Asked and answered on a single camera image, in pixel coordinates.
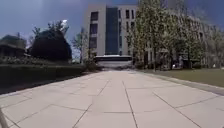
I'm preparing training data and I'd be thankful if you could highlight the grass lawn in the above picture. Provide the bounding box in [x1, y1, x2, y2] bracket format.
[143, 68, 224, 89]

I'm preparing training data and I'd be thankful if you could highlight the dark trimmed hedge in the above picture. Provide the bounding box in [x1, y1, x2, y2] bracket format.
[0, 56, 88, 95]

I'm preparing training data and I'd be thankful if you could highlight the small thin tree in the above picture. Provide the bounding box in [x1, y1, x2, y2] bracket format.
[71, 27, 90, 65]

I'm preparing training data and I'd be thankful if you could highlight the white multi-storey building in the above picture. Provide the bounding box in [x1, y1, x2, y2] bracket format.
[81, 3, 209, 70]

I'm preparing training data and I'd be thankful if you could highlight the row of slender trees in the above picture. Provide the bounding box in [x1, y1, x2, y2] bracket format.
[128, 0, 224, 71]

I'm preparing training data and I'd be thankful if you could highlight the grey concrete kerb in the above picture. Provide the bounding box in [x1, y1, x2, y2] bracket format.
[139, 71, 224, 97]

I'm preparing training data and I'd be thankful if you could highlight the large dark tree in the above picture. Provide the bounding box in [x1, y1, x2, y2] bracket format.
[29, 19, 73, 63]

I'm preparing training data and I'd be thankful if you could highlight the pale concrete slab pavement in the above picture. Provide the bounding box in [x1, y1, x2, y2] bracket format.
[0, 69, 224, 128]

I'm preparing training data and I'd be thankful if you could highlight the low dark building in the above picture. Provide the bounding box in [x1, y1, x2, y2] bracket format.
[0, 34, 28, 58]

